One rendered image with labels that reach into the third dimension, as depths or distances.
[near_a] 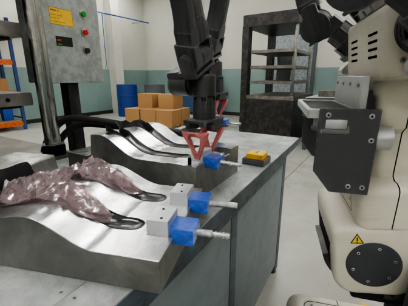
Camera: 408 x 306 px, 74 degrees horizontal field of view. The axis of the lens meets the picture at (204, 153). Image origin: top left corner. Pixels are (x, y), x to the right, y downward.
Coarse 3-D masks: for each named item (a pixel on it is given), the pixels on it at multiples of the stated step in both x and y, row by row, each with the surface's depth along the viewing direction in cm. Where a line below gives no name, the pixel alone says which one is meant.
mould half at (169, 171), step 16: (128, 128) 89; (160, 128) 97; (96, 144) 81; (112, 144) 78; (128, 144) 80; (160, 144) 87; (224, 144) 86; (80, 160) 87; (112, 160) 79; (128, 160) 76; (144, 160) 73; (160, 160) 71; (176, 160) 70; (144, 176) 74; (160, 176) 71; (176, 176) 69; (192, 176) 66; (208, 176) 71; (224, 176) 80
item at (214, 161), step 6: (198, 150) 70; (204, 150) 70; (210, 150) 72; (192, 156) 70; (204, 156) 69; (210, 156) 69; (216, 156) 69; (222, 156) 69; (210, 162) 68; (216, 162) 67; (222, 162) 68; (228, 162) 67; (234, 162) 67; (216, 168) 68
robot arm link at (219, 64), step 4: (216, 60) 94; (216, 64) 93; (220, 64) 94; (212, 68) 93; (216, 68) 93; (220, 68) 94; (212, 72) 93; (216, 72) 93; (220, 72) 94; (216, 76) 95
